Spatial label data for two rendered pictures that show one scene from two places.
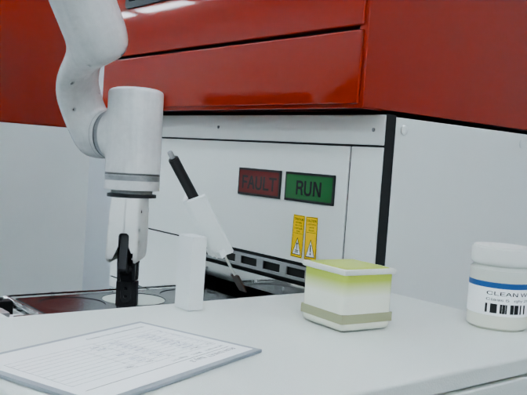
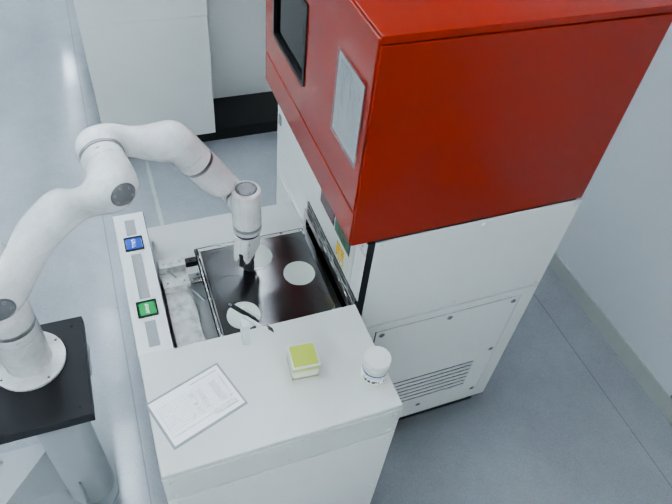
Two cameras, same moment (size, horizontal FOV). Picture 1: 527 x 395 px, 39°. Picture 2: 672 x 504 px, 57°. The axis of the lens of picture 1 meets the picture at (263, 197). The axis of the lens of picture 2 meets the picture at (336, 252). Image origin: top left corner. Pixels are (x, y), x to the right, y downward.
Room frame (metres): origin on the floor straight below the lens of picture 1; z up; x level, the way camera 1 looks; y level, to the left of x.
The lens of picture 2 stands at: (-0.04, -0.36, 2.41)
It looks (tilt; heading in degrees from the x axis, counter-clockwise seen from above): 47 degrees down; 14
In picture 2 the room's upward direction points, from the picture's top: 7 degrees clockwise
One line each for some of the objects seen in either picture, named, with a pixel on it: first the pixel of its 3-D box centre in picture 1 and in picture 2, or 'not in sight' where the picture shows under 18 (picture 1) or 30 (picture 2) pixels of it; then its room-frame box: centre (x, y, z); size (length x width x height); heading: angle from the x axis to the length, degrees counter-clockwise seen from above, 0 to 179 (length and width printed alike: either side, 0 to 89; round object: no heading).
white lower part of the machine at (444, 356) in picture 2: not in sight; (383, 291); (1.62, -0.18, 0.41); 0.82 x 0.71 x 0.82; 39
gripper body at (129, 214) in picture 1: (130, 224); (247, 241); (1.13, 0.20, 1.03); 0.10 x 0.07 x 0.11; 0
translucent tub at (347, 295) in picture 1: (347, 293); (303, 361); (0.82, -0.10, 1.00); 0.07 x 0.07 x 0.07; 34
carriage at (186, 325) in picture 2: not in sight; (182, 309); (0.93, 0.33, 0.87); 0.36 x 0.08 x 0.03; 39
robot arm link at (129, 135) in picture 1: (132, 131); (245, 204); (1.14, 0.21, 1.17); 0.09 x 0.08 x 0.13; 55
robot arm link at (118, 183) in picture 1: (132, 183); (247, 225); (1.14, 0.20, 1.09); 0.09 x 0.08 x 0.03; 0
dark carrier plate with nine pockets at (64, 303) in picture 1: (169, 313); (266, 280); (1.11, 0.13, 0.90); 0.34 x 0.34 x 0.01; 39
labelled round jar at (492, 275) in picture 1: (499, 285); (375, 366); (0.87, -0.28, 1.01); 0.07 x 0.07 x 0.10
